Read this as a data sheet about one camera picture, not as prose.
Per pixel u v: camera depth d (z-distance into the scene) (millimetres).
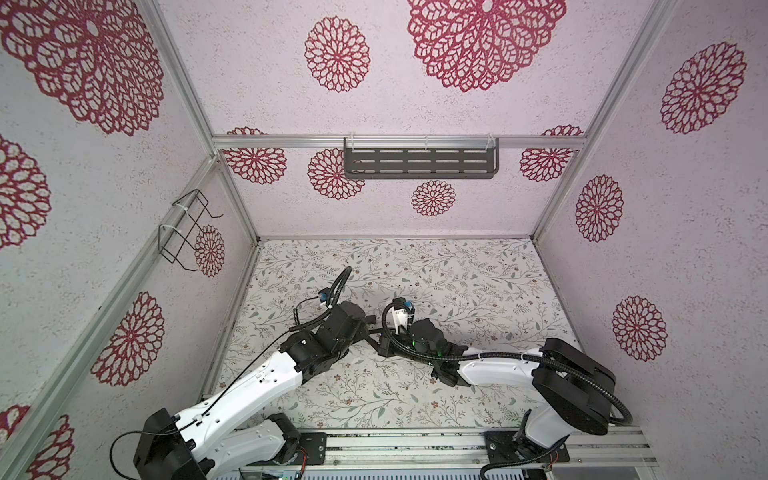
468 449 759
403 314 730
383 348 689
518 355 496
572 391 442
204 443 395
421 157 963
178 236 748
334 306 573
